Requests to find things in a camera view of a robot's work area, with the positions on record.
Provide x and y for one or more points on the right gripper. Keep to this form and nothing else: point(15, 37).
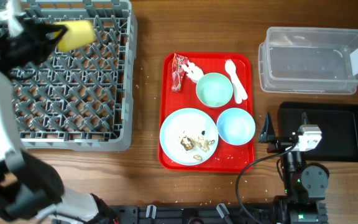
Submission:
point(268, 135)

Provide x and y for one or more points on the light blue bowl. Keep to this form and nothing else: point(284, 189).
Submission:
point(236, 126)

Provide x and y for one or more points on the white plastic spoon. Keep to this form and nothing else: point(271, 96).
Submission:
point(237, 97)

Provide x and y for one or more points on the white napkin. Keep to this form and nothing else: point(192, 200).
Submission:
point(193, 72)

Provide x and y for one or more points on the grey plastic dishwasher rack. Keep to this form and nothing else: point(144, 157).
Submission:
point(82, 99)

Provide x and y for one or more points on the food scraps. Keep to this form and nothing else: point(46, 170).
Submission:
point(196, 142)

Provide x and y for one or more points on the black plastic tray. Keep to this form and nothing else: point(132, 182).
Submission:
point(338, 123)

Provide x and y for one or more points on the light blue plate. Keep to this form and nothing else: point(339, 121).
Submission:
point(186, 119)

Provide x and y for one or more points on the white plastic fork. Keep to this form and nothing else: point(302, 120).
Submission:
point(230, 68)

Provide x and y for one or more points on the clear plastic bin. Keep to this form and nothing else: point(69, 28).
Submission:
point(309, 60)

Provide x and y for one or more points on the yellow plastic cup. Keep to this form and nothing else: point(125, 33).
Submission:
point(79, 34)

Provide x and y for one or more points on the red plastic tray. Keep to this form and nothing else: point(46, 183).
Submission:
point(227, 158)

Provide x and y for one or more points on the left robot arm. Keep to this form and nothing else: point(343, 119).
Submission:
point(30, 188)

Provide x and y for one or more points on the green bowl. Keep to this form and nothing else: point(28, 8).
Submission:
point(214, 90)

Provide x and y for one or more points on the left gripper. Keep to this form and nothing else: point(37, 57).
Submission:
point(40, 32)

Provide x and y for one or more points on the red snack wrapper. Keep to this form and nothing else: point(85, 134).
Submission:
point(177, 71)

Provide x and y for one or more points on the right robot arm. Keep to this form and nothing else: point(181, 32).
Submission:
point(304, 184)

